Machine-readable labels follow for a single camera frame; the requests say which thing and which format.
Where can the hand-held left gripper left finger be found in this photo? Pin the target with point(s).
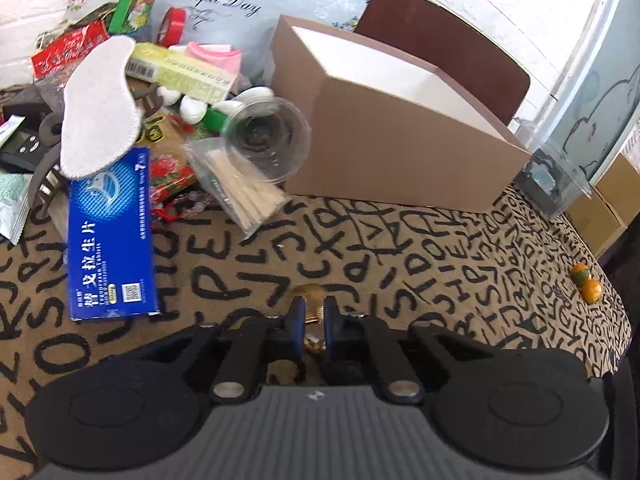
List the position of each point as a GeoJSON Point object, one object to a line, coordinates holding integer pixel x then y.
{"type": "Point", "coordinates": [298, 320]}

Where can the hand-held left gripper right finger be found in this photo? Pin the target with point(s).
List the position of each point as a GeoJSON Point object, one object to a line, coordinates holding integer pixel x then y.
{"type": "Point", "coordinates": [331, 322]}

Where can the gold comb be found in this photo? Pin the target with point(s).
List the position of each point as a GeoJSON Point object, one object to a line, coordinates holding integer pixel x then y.
{"type": "Point", "coordinates": [310, 292]}

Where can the letter-print desktop cloth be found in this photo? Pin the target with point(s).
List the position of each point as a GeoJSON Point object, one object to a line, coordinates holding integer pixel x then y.
{"type": "Point", "coordinates": [450, 270]}

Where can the bag of toothpicks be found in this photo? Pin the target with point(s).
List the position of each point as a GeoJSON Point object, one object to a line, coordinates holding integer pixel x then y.
{"type": "Point", "coordinates": [240, 185]}

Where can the clear plastic cup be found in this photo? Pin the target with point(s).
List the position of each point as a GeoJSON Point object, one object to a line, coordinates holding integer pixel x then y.
{"type": "Point", "coordinates": [267, 140]}

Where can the red floral packet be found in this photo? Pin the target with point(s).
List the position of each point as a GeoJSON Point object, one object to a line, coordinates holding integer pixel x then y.
{"type": "Point", "coordinates": [172, 175]}

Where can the brown cardboard box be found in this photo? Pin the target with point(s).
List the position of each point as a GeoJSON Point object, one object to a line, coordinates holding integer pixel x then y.
{"type": "Point", "coordinates": [380, 135]}

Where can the blue medicine box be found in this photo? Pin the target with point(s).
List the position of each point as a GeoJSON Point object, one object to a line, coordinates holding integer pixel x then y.
{"type": "Point", "coordinates": [110, 240]}

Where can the small orange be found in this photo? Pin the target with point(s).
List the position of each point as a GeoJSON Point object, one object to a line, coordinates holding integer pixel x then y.
{"type": "Point", "coordinates": [591, 291]}
{"type": "Point", "coordinates": [580, 274]}

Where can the clear plastic container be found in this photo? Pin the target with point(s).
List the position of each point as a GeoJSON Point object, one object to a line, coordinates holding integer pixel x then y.
{"type": "Point", "coordinates": [550, 175]}

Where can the yellow green box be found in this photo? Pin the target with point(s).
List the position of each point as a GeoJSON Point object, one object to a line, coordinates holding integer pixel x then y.
{"type": "Point", "coordinates": [180, 72]}

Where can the pink cloth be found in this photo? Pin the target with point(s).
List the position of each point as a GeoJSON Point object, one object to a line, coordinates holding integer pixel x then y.
{"type": "Point", "coordinates": [217, 57]}

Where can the grey hair claw clip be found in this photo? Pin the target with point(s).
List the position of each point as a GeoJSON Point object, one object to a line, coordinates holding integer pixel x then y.
{"type": "Point", "coordinates": [45, 185]}

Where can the white insole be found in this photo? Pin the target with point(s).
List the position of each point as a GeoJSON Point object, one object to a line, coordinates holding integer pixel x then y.
{"type": "Point", "coordinates": [97, 105]}

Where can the tan cardboard box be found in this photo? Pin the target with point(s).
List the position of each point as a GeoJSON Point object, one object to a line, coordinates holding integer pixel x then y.
{"type": "Point", "coordinates": [607, 205]}

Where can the white green sachet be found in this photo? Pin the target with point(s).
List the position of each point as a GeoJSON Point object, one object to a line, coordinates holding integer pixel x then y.
{"type": "Point", "coordinates": [12, 205]}

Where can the brown chair back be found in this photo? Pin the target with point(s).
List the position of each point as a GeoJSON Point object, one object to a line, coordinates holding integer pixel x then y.
{"type": "Point", "coordinates": [450, 35]}

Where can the white printed plastic bag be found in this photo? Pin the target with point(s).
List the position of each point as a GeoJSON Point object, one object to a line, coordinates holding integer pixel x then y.
{"type": "Point", "coordinates": [270, 5]}

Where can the red tape roll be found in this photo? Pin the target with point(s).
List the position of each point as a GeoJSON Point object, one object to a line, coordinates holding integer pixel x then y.
{"type": "Point", "coordinates": [172, 25]}

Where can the black digital device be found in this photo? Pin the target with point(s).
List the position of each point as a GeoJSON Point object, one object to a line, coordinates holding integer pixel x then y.
{"type": "Point", "coordinates": [22, 147]}

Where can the black box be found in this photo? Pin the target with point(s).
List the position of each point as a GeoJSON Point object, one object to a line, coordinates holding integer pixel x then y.
{"type": "Point", "coordinates": [25, 110]}

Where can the red printed packet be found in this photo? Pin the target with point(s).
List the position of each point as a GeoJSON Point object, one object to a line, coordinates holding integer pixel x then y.
{"type": "Point", "coordinates": [67, 50]}

